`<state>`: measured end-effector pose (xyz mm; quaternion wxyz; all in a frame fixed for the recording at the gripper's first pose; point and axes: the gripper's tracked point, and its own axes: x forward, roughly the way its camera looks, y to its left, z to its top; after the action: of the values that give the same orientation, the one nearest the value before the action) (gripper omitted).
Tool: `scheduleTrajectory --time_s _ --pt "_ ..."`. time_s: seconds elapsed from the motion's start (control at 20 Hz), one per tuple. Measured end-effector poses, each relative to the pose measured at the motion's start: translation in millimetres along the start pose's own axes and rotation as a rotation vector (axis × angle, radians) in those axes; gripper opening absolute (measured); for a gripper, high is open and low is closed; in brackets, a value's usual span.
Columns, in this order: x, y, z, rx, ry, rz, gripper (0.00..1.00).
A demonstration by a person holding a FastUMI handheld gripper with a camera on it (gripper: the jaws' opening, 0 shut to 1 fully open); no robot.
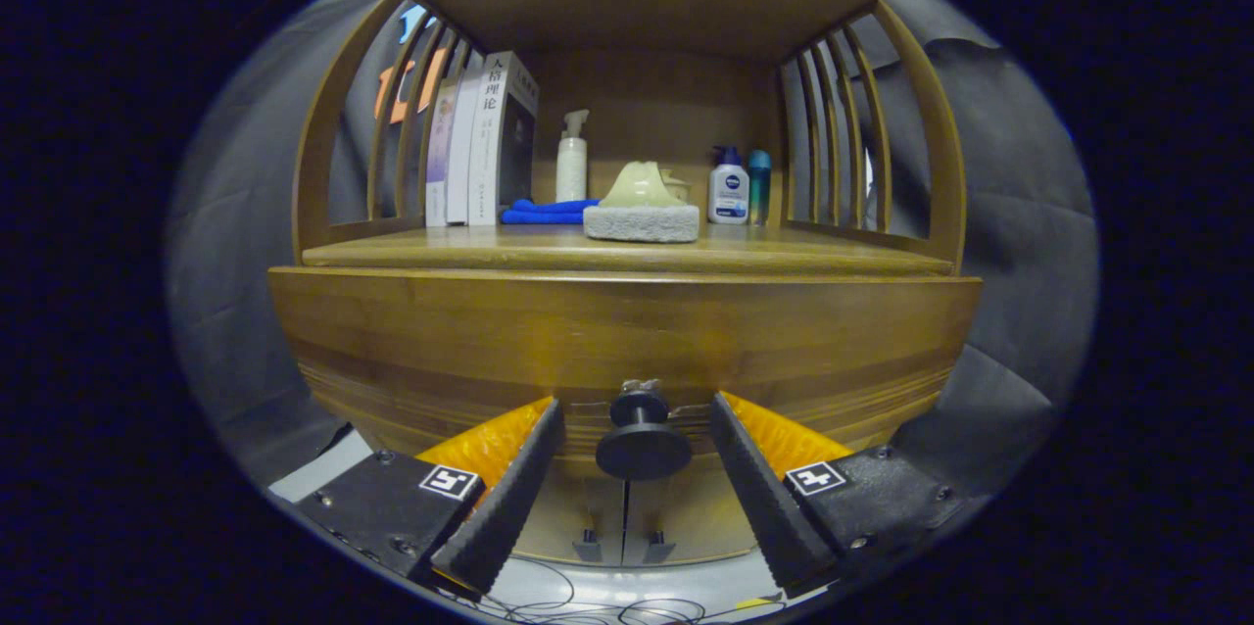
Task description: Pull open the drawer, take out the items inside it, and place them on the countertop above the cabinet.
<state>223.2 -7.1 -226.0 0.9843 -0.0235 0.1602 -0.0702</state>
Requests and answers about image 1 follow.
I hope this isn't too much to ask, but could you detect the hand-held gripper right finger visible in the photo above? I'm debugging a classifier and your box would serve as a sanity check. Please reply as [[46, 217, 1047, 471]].
[[709, 392, 966, 597]]

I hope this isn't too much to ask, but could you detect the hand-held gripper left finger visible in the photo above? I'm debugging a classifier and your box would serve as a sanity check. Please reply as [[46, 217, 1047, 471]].
[[296, 397, 566, 597]]

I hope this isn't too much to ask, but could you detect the thin white book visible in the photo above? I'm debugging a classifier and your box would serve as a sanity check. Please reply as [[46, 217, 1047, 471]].
[[446, 67, 486, 226]]

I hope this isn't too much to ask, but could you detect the tangle of black cables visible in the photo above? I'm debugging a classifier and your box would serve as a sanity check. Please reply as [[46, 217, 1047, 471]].
[[441, 556, 785, 625]]

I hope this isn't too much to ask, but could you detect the thin pale purple book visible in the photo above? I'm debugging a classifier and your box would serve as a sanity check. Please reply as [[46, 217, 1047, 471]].
[[425, 76, 461, 228]]

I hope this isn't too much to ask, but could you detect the blue folded cloth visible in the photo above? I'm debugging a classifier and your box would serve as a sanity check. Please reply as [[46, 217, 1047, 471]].
[[501, 198, 601, 225]]

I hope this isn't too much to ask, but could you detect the pale green scrub brush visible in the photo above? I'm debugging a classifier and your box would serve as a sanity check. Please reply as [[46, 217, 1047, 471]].
[[583, 161, 701, 244]]

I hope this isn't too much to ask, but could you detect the wooden countertop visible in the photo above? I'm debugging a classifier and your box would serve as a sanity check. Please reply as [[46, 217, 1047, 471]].
[[301, 214, 956, 278]]

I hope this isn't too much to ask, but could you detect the teal slim bottle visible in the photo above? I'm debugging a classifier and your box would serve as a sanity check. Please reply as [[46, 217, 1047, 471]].
[[748, 150, 773, 227]]

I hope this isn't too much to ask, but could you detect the white pump bottle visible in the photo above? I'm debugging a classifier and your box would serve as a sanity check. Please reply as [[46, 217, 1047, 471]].
[[555, 109, 591, 204]]

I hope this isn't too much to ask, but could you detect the thick white book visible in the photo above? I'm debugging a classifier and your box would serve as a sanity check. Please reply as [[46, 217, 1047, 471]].
[[467, 51, 540, 227]]

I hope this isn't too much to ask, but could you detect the white lotion bottle blue cap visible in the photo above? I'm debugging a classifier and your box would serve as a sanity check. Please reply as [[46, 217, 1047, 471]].
[[707, 145, 750, 225]]

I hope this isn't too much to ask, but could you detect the wooden cabinet door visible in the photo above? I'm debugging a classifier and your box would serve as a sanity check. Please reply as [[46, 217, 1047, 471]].
[[623, 468, 760, 565], [514, 473, 628, 567]]

